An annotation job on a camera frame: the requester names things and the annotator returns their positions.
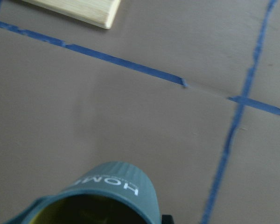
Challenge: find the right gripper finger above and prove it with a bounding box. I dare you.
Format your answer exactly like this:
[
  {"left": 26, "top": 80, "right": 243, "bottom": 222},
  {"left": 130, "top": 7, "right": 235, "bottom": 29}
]
[{"left": 161, "top": 214, "right": 173, "bottom": 224}]

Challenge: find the teal ribbed mug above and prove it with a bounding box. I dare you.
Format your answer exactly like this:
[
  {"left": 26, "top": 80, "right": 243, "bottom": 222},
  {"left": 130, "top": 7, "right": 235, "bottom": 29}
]
[{"left": 8, "top": 161, "right": 161, "bottom": 224}]

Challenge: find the bamboo cutting board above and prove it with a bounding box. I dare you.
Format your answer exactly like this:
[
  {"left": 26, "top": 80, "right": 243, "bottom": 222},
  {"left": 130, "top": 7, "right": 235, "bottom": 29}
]
[{"left": 27, "top": 0, "right": 121, "bottom": 29}]

